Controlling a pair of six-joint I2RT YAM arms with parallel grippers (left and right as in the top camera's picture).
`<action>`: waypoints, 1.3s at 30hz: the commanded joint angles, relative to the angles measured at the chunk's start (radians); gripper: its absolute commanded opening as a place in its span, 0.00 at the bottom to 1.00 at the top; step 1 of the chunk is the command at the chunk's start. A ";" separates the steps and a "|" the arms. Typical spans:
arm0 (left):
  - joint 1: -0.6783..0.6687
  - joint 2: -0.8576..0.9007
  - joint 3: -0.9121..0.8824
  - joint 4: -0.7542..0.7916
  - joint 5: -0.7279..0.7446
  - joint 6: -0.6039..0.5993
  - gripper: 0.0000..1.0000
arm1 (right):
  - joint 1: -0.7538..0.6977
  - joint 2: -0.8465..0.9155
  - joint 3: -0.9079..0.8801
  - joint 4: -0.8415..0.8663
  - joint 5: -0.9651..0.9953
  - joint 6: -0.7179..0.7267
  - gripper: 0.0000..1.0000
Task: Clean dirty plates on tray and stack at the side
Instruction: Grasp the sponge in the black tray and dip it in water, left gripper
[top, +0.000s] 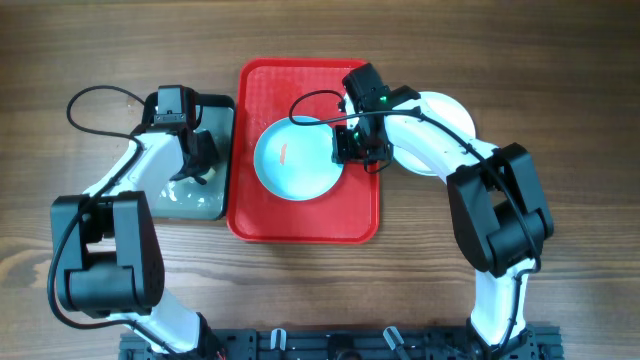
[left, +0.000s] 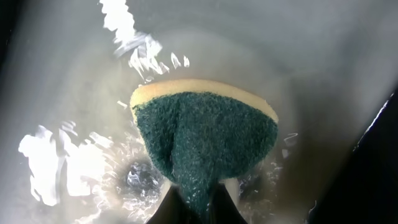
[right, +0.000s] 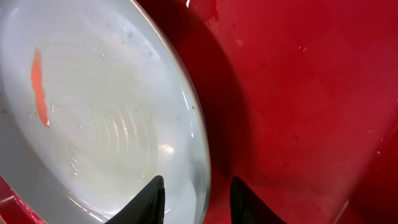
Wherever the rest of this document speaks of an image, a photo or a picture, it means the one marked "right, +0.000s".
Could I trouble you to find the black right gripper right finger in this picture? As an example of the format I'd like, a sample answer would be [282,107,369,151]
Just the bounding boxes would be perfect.
[229,176,286,224]

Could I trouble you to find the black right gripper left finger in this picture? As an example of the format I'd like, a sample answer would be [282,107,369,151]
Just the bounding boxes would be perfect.
[106,175,165,224]

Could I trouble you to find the light blue plate with stain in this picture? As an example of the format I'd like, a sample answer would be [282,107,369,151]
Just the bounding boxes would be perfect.
[1,0,211,223]

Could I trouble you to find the red plastic tray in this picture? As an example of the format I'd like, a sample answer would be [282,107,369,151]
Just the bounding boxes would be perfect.
[1,0,397,223]

